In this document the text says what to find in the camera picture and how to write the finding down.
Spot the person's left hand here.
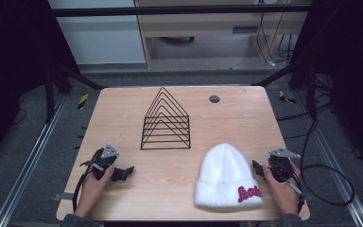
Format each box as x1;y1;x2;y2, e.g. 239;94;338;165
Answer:
75;165;116;219

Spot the white knit beanie hat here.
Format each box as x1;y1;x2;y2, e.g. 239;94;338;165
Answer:
194;143;265;210

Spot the light wooden desk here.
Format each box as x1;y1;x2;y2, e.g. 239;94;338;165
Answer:
133;0;314;69

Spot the white cabinet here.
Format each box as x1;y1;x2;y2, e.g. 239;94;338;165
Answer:
46;0;147;66

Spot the yellow black striped tape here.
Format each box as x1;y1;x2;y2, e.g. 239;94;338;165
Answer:
278;90;298;105
77;93;90;111

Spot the bundle of hanging cables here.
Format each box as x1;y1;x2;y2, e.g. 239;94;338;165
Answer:
255;11;295;68

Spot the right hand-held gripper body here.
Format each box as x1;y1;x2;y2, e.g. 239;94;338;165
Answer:
268;148;302;183

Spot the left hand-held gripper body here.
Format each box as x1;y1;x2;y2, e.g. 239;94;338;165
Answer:
79;143;121;182

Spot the aluminium floor rail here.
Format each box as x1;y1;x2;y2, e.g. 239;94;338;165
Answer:
0;94;68;227
296;90;363;227

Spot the black horizontal frame bar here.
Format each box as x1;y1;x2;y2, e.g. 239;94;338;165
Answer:
51;4;314;18

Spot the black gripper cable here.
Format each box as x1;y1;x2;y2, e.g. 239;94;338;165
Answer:
72;148;104;213
287;117;356;206

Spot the black wire triangle rack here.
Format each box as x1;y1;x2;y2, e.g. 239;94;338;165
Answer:
140;86;192;151

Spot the black metal stand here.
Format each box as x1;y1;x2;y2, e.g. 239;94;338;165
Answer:
43;62;107;125
251;61;319;121

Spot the person's right hand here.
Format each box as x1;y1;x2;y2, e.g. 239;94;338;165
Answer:
262;161;303;218

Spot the black curtain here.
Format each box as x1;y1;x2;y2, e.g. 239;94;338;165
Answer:
287;0;363;178
0;0;80;171

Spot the grey metal table bracket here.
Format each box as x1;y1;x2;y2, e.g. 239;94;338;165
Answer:
52;192;76;202

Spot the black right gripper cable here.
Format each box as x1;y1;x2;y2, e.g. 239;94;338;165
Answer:
287;117;356;206

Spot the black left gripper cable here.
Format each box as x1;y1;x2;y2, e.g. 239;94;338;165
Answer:
72;148;104;213

